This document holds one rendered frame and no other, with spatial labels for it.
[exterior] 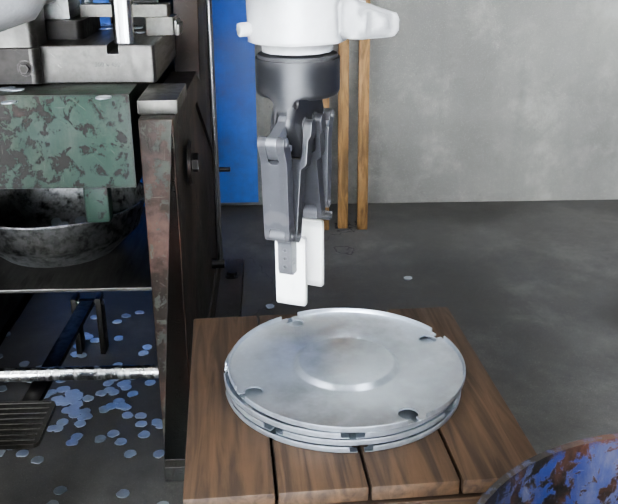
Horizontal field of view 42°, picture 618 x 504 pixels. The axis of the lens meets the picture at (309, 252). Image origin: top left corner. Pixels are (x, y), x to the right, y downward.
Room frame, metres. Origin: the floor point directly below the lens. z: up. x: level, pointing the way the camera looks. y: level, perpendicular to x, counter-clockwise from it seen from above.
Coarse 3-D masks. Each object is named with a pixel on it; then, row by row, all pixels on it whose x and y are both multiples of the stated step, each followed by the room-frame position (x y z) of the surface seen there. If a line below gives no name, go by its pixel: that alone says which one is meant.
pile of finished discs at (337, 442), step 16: (240, 400) 0.79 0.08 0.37; (240, 416) 0.78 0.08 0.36; (256, 416) 0.75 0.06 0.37; (400, 416) 0.76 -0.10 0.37; (416, 416) 0.76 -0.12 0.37; (432, 416) 0.75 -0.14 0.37; (448, 416) 0.77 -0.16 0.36; (272, 432) 0.75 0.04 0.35; (288, 432) 0.73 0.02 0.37; (304, 432) 0.72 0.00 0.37; (320, 432) 0.72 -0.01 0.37; (336, 432) 0.73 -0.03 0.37; (368, 432) 0.72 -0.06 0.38; (384, 432) 0.72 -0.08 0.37; (400, 432) 0.74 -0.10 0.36; (416, 432) 0.74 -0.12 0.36; (432, 432) 0.75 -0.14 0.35; (304, 448) 0.72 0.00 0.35; (320, 448) 0.72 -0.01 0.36; (336, 448) 0.71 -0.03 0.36; (352, 448) 0.72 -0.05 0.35; (368, 448) 0.72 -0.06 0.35; (384, 448) 0.72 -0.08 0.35
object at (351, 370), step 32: (288, 320) 0.98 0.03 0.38; (320, 320) 0.98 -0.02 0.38; (352, 320) 0.98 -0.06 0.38; (384, 320) 0.98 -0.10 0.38; (256, 352) 0.89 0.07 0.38; (288, 352) 0.89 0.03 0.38; (320, 352) 0.88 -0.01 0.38; (352, 352) 0.88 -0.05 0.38; (384, 352) 0.88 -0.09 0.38; (416, 352) 0.89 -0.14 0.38; (448, 352) 0.89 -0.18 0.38; (256, 384) 0.81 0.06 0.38; (288, 384) 0.81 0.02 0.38; (320, 384) 0.81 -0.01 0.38; (352, 384) 0.80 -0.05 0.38; (384, 384) 0.81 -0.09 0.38; (416, 384) 0.81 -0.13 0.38; (448, 384) 0.81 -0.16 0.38; (288, 416) 0.74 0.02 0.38; (320, 416) 0.74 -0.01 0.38; (352, 416) 0.74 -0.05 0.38; (384, 416) 0.74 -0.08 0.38
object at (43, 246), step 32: (0, 192) 1.51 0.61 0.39; (32, 192) 1.55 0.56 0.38; (64, 192) 1.57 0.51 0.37; (128, 192) 1.54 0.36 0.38; (0, 224) 1.46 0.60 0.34; (32, 224) 1.51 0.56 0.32; (96, 224) 1.30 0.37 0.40; (128, 224) 1.36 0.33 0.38; (0, 256) 1.33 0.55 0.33; (32, 256) 1.28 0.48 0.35; (64, 256) 1.29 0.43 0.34; (96, 256) 1.35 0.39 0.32
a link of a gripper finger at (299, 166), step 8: (312, 120) 0.70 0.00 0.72; (304, 128) 0.69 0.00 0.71; (312, 128) 0.70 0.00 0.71; (304, 136) 0.69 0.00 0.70; (312, 136) 0.70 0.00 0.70; (304, 144) 0.69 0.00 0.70; (304, 152) 0.69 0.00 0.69; (296, 160) 0.69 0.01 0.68; (304, 160) 0.69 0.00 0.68; (296, 168) 0.69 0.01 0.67; (304, 168) 0.69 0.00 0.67; (296, 176) 0.69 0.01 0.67; (304, 176) 0.70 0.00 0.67; (296, 184) 0.69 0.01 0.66; (304, 184) 0.70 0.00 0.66; (296, 192) 0.69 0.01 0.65; (296, 200) 0.68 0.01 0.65; (296, 208) 0.68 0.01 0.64; (296, 216) 0.68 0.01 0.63; (296, 224) 0.68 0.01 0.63; (296, 232) 0.68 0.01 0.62; (296, 240) 0.68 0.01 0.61
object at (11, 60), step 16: (48, 0) 1.27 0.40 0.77; (0, 32) 1.24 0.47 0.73; (16, 32) 1.24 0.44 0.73; (32, 32) 1.25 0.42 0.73; (0, 48) 1.24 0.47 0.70; (16, 48) 1.24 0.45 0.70; (32, 48) 1.25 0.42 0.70; (0, 64) 1.24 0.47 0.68; (16, 64) 1.24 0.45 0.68; (32, 64) 1.25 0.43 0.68; (0, 80) 1.24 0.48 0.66; (16, 80) 1.24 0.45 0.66; (32, 80) 1.25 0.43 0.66
